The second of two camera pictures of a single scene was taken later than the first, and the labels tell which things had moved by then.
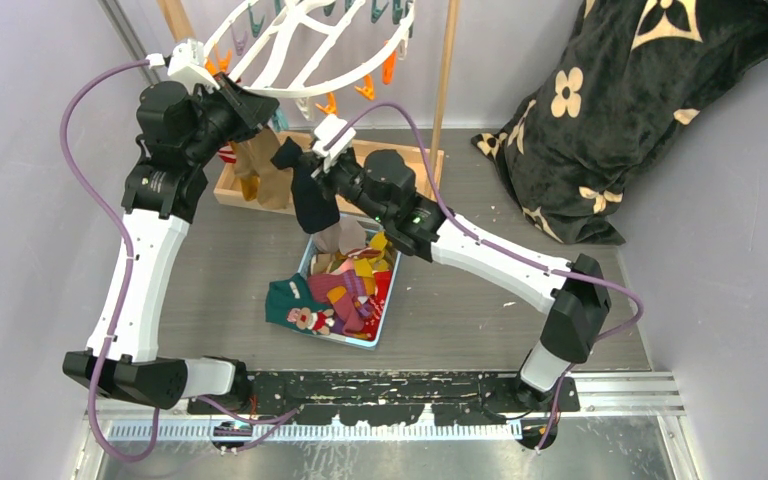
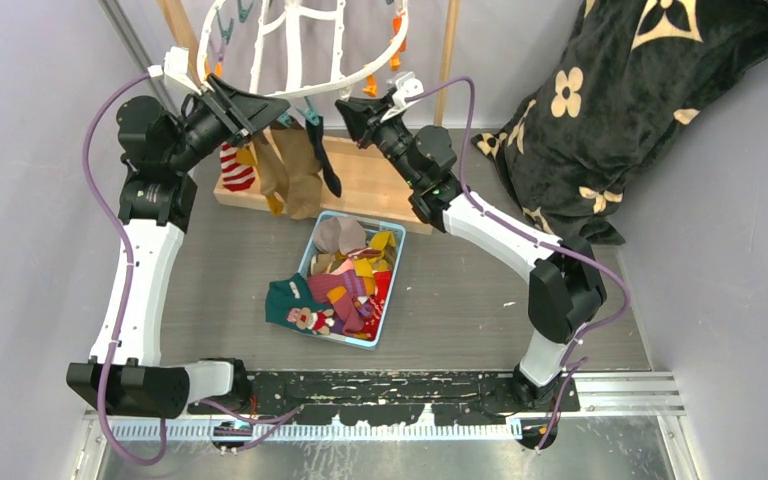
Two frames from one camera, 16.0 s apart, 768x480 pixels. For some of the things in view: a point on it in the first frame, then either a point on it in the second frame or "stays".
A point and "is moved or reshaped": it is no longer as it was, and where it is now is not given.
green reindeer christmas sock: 289,303 stays
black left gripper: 251,110 stays
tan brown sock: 247,156 → 272,174
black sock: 316,202 is moved or reshaped
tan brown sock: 274,176 → 304,186
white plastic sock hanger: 296,48 is moved or reshaped
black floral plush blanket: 631,73 stays
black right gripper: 327,176 → 362,117
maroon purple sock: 344,292 stays
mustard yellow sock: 249,187 → 247,156
